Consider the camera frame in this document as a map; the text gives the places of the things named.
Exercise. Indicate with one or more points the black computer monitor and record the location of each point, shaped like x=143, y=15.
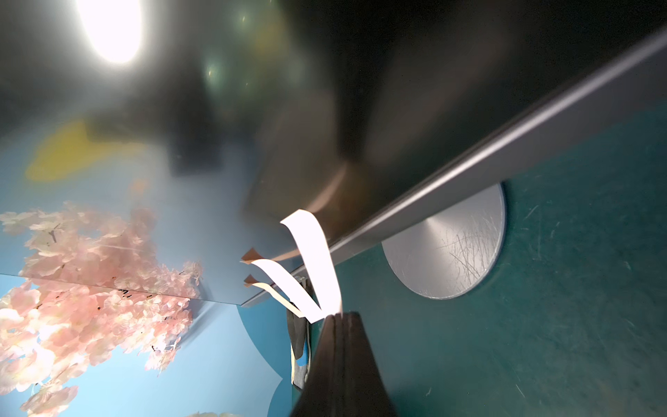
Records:
x=220, y=118

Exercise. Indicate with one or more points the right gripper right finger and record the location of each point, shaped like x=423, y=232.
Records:
x=363, y=392

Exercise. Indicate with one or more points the round grey monitor base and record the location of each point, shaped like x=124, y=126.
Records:
x=451, y=253

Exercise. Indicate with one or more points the black glove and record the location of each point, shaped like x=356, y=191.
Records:
x=300, y=349

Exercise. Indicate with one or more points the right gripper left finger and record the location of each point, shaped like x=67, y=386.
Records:
x=322, y=395

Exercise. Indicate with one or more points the pink cherry blossom tree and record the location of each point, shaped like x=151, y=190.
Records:
x=52, y=333

